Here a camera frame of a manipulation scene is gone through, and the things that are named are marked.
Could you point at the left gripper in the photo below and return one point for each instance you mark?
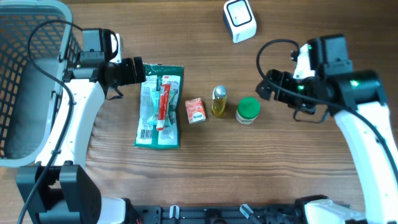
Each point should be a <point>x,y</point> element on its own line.
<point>130,77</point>

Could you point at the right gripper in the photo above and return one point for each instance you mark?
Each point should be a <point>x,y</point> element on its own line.
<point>283,78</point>

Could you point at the light green wipes sachet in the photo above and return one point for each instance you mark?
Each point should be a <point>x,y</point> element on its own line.
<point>154,112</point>

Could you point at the red snack stick packet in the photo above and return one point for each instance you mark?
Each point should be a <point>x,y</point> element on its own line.
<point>163,106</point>

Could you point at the green 3M gloves package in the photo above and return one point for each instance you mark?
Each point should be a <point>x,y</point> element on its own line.
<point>147,135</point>

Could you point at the green lid white jar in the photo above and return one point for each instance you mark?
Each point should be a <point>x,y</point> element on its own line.
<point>247,111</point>

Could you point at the small red patterned box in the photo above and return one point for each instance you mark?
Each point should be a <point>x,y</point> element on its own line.
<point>195,110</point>

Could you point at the yellow liquid bottle silver cap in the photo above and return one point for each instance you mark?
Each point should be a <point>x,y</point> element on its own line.
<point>219,97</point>

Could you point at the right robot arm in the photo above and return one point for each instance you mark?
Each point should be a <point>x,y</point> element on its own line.
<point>357,102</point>

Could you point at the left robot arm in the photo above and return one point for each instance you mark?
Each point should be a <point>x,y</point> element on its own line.
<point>57,189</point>

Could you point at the white barcode scanner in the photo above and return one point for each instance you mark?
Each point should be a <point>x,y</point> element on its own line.
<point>239,19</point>

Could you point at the dark grey mesh basket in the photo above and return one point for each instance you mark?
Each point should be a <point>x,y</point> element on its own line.
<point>33,33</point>

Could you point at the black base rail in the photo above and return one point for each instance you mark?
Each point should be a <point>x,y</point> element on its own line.
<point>273,213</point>

